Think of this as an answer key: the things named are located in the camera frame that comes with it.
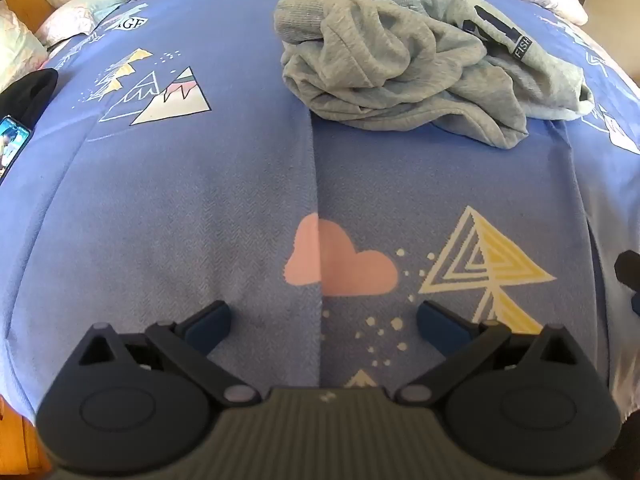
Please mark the pale floral pillow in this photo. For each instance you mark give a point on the pale floral pillow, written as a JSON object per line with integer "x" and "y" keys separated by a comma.
{"x": 17, "y": 45}

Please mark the blue printed bedsheet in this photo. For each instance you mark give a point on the blue printed bedsheet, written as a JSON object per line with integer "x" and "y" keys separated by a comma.
{"x": 200, "y": 185}

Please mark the white and blue pillow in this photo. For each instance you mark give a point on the white and blue pillow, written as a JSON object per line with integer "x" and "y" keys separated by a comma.
{"x": 75, "y": 17}

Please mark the wooden headboard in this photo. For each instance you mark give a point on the wooden headboard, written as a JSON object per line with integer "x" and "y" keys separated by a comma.
{"x": 25, "y": 0}

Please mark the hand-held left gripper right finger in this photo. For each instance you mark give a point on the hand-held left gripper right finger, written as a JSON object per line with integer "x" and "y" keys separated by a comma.
{"x": 436, "y": 322}

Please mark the black cloth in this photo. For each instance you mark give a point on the black cloth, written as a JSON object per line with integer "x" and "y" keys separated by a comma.
{"x": 30, "y": 92}

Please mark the smartphone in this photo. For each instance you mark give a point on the smartphone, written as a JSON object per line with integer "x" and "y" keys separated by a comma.
{"x": 12, "y": 142}

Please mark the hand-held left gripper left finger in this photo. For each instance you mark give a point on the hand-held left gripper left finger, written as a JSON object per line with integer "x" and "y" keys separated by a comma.
{"x": 212, "y": 324}

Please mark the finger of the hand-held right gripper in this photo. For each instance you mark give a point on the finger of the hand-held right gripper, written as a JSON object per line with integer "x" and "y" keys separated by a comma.
{"x": 629, "y": 270}

